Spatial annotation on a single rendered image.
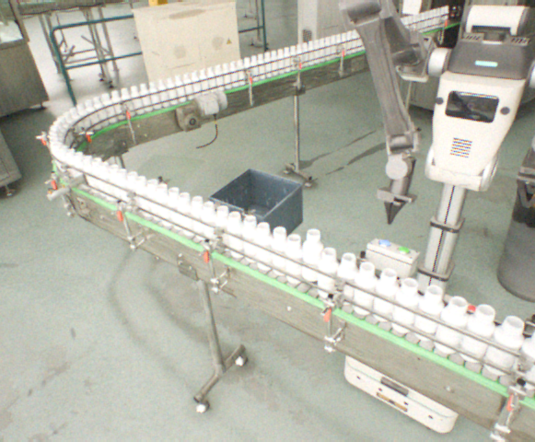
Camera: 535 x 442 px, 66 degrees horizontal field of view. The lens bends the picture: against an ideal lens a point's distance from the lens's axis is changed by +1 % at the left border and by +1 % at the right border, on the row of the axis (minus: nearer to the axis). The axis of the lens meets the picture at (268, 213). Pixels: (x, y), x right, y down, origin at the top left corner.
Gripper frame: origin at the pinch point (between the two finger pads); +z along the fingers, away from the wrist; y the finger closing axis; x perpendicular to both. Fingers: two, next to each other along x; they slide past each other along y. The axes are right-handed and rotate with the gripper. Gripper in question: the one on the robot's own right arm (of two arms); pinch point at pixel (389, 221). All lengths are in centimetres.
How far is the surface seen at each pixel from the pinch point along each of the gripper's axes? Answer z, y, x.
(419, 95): -42, -102, 373
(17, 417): 142, -143, -42
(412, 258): 7.9, 9.3, -2.3
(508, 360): 19.0, 38.4, -15.3
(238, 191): 20, -85, 37
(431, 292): 10.3, 18.3, -14.5
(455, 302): 10.2, 24.2, -15.3
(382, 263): 12.4, 1.8, -3.0
